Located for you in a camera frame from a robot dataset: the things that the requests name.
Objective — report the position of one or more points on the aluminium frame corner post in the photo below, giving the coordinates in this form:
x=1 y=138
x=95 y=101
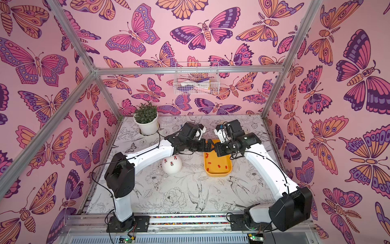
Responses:
x=59 y=13

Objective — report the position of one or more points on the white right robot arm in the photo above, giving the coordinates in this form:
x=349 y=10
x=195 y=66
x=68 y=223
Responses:
x=292 y=204

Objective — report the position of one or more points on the white wire wall basket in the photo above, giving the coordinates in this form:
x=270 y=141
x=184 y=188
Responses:
x=196 y=78

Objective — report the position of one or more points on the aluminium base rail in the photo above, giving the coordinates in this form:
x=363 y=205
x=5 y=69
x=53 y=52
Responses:
x=103 y=223

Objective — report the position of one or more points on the white dome with screws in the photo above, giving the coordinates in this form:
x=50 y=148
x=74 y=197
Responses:
x=172 y=165

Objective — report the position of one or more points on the yellow plastic tray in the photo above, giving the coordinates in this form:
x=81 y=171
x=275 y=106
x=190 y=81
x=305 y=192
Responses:
x=217 y=166

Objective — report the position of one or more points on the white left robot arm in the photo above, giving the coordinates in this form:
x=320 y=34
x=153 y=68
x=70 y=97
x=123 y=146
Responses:
x=120 y=176

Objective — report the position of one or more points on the green plant in white pot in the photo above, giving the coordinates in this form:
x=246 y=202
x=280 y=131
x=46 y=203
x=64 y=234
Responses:
x=146 y=117

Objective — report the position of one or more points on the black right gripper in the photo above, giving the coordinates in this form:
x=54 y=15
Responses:
x=220 y=149

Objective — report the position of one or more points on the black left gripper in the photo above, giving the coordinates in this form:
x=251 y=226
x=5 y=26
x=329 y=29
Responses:
x=203 y=147

